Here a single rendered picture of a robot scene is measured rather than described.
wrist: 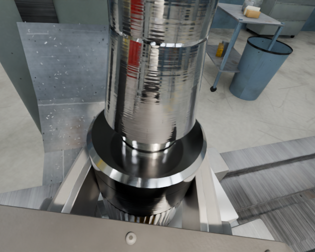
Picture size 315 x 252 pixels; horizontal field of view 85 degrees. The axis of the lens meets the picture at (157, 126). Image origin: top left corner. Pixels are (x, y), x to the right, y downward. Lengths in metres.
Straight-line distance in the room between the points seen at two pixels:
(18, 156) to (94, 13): 1.43
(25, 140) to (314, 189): 1.78
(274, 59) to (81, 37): 2.03
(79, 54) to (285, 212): 0.48
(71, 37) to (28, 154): 1.36
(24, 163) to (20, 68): 1.21
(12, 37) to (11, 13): 0.04
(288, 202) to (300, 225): 0.05
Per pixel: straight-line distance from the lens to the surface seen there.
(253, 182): 0.37
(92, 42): 0.42
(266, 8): 5.23
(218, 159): 0.22
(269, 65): 2.27
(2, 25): 0.47
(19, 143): 1.80
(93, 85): 0.42
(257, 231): 0.20
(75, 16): 0.43
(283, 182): 0.41
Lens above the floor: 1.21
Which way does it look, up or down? 45 degrees down
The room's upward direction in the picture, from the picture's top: 8 degrees clockwise
